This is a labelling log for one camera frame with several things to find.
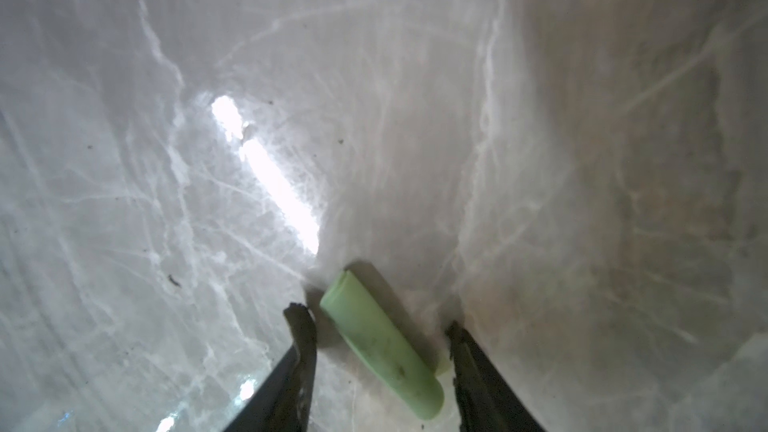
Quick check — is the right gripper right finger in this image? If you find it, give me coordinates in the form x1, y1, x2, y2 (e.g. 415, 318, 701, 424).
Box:
446, 321, 545, 432

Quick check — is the green pen cap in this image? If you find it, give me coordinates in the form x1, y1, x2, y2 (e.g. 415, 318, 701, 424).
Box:
320, 270, 445, 420

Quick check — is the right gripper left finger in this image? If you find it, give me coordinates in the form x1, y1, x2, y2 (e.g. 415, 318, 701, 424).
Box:
225, 303, 317, 432

